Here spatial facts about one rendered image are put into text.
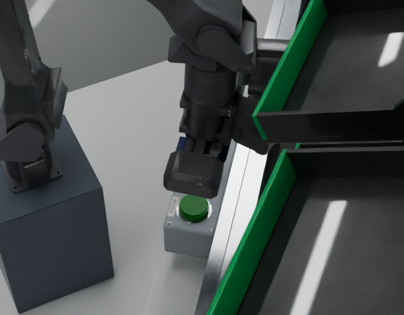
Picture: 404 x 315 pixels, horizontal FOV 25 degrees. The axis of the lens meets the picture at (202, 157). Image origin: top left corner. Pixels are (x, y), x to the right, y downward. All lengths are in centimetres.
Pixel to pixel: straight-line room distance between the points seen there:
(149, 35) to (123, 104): 141
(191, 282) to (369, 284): 81
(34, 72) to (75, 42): 189
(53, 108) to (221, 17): 23
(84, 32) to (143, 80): 141
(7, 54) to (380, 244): 59
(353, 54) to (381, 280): 19
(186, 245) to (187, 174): 25
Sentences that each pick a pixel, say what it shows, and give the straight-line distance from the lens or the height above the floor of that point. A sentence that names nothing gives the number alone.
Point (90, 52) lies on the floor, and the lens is 286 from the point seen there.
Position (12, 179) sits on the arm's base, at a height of 106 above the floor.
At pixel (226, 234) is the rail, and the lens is 120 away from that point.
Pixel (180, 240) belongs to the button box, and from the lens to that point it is 122.
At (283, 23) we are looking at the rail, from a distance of 149.
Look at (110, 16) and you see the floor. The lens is 298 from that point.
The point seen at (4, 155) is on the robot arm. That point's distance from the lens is 108.
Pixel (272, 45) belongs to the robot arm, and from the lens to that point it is 97.
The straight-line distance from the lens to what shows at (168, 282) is 127.
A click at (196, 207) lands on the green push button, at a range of 121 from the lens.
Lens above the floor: 193
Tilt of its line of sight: 50 degrees down
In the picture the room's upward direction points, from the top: straight up
